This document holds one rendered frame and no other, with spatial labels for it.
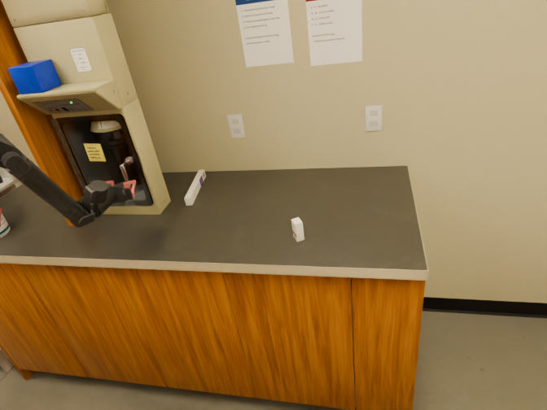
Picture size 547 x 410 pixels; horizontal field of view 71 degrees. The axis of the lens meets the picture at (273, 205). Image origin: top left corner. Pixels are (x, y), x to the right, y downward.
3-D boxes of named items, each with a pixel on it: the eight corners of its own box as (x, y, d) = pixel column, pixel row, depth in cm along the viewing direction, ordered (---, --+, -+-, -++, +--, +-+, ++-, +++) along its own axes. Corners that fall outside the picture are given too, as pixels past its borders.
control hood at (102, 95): (50, 112, 147) (38, 86, 141) (124, 106, 139) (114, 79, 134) (28, 123, 137) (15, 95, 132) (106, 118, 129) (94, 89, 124)
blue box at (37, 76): (39, 87, 140) (28, 61, 136) (62, 85, 138) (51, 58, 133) (19, 94, 132) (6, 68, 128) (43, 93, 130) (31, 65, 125)
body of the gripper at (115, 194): (98, 185, 140) (85, 195, 134) (121, 184, 137) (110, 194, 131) (104, 199, 143) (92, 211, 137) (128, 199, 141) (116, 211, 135)
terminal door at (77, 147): (93, 205, 168) (54, 118, 147) (155, 205, 160) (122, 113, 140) (91, 206, 167) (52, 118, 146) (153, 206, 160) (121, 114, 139)
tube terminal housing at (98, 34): (124, 186, 191) (60, 19, 152) (183, 185, 184) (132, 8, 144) (95, 214, 171) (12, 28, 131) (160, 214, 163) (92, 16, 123)
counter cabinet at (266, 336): (94, 293, 269) (37, 181, 222) (400, 311, 219) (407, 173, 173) (24, 380, 214) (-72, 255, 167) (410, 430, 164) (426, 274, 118)
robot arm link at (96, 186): (63, 211, 128) (79, 227, 125) (63, 185, 121) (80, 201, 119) (95, 200, 137) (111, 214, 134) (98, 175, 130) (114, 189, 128)
